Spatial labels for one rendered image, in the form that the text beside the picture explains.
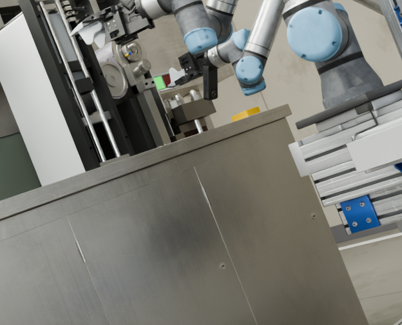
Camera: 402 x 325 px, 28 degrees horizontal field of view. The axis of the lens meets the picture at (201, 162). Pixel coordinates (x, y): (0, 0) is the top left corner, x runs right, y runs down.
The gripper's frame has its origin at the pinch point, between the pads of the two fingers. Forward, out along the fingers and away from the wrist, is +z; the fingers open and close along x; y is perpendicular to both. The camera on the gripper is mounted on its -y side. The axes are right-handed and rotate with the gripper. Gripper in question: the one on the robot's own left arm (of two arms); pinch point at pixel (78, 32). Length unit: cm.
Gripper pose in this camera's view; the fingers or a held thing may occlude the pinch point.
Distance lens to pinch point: 210.3
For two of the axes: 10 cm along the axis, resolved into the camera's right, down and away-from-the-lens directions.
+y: 3.2, 9.4, -1.4
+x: 3.9, 0.0, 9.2
